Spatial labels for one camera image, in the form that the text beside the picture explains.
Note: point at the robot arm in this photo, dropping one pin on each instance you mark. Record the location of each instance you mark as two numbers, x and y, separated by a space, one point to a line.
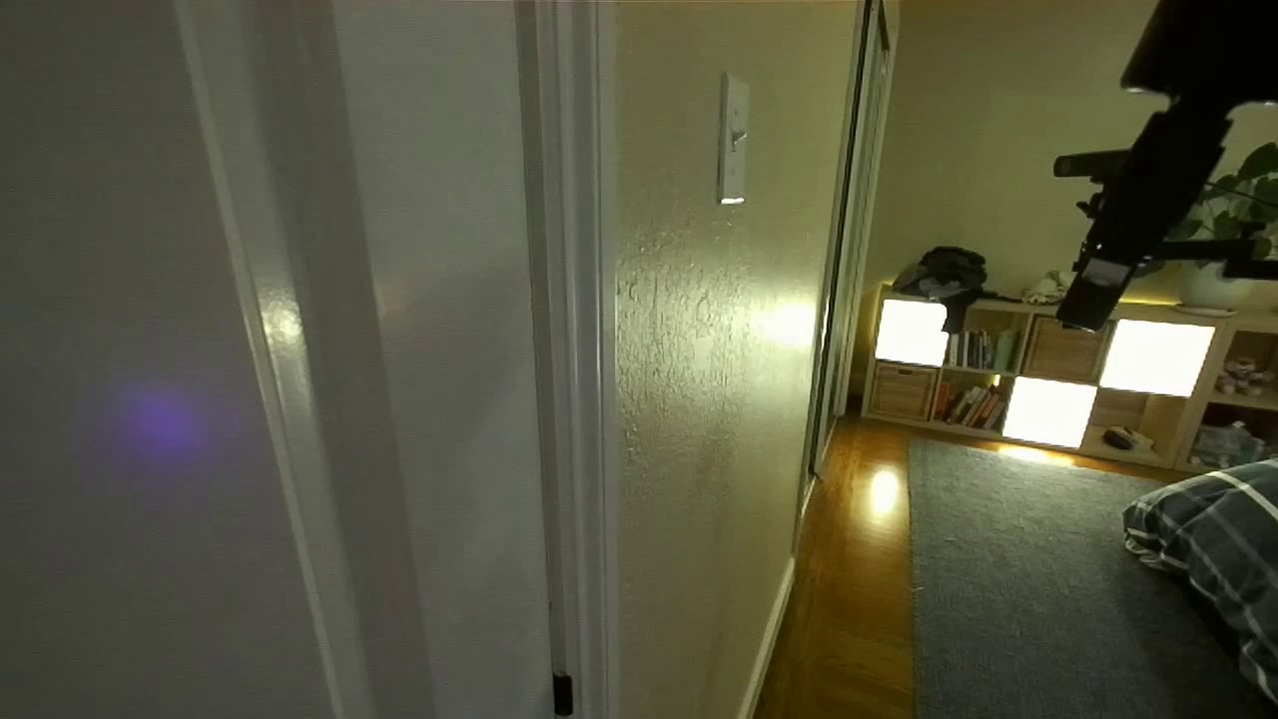
1206 59

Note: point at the white closet door frame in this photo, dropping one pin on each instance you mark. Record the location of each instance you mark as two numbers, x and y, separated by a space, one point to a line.
849 227

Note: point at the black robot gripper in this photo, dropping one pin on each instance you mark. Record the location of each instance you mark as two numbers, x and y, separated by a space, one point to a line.
1138 194

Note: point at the grey floor rug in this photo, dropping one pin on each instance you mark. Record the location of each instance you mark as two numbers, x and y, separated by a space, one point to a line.
1030 609

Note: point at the plaid blanket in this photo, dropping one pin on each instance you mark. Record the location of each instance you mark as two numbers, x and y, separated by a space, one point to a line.
1218 534

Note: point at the wooden cube shelf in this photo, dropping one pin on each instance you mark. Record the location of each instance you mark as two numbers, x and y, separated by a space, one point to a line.
1153 385

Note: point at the white wall light switch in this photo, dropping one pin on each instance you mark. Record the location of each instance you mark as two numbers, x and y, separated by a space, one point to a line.
731 142

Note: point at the green potted plant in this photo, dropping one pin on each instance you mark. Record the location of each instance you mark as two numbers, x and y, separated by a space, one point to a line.
1241 204

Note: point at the black bag on shelf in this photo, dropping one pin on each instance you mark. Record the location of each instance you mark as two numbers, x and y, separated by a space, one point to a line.
942 275

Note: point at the white panel door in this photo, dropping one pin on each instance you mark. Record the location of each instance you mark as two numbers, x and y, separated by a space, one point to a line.
270 428

